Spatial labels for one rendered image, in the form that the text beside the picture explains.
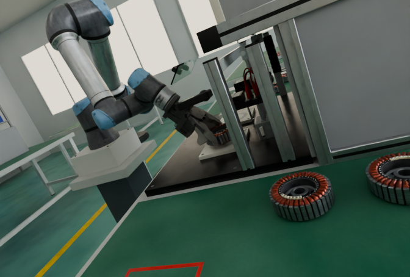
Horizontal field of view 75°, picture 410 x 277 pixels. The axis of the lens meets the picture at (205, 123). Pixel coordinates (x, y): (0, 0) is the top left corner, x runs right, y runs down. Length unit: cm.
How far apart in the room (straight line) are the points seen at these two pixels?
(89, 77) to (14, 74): 771
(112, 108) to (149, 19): 523
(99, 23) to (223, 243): 89
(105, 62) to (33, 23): 669
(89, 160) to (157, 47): 490
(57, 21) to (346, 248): 102
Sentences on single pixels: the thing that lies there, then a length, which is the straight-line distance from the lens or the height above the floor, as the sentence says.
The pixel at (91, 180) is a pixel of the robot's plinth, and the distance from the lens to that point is 131.
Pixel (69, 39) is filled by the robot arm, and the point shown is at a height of 128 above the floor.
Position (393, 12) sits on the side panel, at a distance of 62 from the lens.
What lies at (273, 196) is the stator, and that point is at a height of 79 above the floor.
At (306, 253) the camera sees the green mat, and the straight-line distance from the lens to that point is 46.
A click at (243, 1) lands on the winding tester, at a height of 115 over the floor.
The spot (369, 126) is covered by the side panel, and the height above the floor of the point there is 81.
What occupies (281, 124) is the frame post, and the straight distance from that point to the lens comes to 62.
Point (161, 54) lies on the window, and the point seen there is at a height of 135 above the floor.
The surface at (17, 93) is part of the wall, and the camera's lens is 881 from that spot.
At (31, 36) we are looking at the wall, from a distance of 797.
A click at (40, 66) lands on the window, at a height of 222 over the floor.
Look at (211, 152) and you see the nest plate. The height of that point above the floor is 78.
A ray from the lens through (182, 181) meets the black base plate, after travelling 76.
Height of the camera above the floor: 107
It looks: 14 degrees down
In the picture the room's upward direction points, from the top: 22 degrees counter-clockwise
